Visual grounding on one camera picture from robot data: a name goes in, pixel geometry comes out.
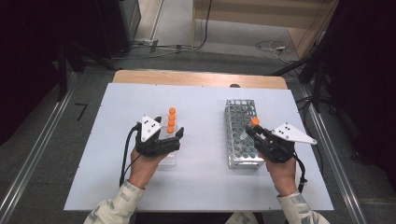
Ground black curtain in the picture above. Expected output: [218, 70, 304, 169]
[0, 0, 104, 146]
[314, 0, 396, 190]

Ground clear acrylic tube rack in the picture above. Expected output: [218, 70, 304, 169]
[148, 113, 178, 167]

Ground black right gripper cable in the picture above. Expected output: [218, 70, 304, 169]
[292, 153, 309, 194]

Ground wooden table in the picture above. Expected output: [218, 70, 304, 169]
[112, 69, 288, 91]

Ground dark grey cabinet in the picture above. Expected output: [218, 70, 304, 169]
[96, 0, 142, 59]

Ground black floor cables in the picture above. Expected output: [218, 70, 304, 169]
[294, 95, 317, 145]

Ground person's right hand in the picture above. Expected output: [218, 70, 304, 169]
[263, 155, 299, 197]

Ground person's left hand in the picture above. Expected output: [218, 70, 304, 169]
[128, 147, 169, 190]

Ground black hanging cable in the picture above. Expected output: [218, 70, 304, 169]
[197, 0, 213, 50]

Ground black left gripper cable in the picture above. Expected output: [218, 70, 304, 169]
[119, 122, 143, 188]

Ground metal floor rail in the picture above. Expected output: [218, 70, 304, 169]
[298, 83, 369, 224]
[0, 71, 78, 220]

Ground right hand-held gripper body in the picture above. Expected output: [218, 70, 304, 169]
[253, 122, 318, 165]

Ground light wooden desk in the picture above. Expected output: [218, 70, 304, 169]
[191, 0, 339, 60]

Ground black metal stand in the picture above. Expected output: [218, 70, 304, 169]
[55, 40, 118, 102]
[270, 46, 339, 114]

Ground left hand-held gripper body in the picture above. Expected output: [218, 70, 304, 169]
[134, 115, 181, 159]

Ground white coiled cable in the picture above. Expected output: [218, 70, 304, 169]
[255, 39, 289, 56]

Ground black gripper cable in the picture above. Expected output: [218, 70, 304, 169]
[119, 122, 143, 188]
[292, 153, 309, 194]

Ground grey floor cables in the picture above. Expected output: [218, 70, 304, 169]
[111, 42, 202, 61]

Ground metal tube rack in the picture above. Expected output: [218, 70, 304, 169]
[224, 98, 267, 171]

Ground person's patterned clothing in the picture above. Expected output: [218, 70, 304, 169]
[223, 212, 260, 224]

